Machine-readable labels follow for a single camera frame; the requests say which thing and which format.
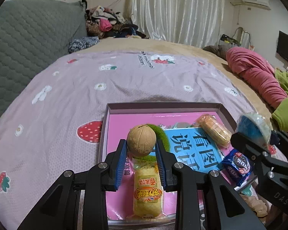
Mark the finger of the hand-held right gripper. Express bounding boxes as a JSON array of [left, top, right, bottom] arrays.
[[269, 130, 288, 149], [230, 131, 274, 164]]

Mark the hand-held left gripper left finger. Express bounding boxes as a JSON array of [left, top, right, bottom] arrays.
[[17, 139, 128, 230]]

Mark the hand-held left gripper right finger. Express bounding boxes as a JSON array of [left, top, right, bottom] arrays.
[[156, 140, 267, 230]]

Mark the blue snack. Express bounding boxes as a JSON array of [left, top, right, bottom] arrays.
[[236, 112, 271, 146]]

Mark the blue cookie packet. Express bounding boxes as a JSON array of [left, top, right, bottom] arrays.
[[221, 148, 256, 188]]

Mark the yellow snack packet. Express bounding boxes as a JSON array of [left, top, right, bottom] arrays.
[[132, 164, 164, 221], [195, 114, 233, 148]]

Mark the walnut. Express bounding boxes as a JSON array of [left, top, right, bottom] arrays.
[[127, 124, 157, 158]]

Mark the pink shallow box tray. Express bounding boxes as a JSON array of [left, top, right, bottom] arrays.
[[98, 103, 238, 227]]

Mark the green fleece blanket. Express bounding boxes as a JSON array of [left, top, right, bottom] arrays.
[[271, 68, 288, 132]]

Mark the brown hair scrunchie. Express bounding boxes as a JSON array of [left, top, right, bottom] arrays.
[[240, 192, 269, 218]]

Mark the green fuzzy hair scrunchie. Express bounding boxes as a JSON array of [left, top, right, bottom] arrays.
[[133, 123, 170, 163]]

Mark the pink quilt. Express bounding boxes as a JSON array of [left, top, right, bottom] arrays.
[[226, 47, 288, 135]]

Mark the purple strawberry print blanket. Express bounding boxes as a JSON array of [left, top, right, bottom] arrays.
[[0, 50, 288, 230]]

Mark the dark brown cloth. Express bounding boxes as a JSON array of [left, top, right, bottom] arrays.
[[203, 45, 228, 59]]

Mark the table mirror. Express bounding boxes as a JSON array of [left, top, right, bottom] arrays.
[[233, 27, 251, 47]]

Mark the blue patterned cloth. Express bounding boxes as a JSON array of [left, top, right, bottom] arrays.
[[68, 36, 100, 54]]

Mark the white air conditioner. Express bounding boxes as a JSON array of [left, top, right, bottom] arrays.
[[240, 0, 271, 11]]

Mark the pile of clothes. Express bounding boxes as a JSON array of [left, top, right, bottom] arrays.
[[85, 6, 150, 39]]

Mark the white satin curtain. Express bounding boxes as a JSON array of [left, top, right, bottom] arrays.
[[128, 0, 226, 48]]

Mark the grey quilted headboard cover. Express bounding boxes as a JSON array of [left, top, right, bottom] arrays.
[[0, 0, 88, 130]]

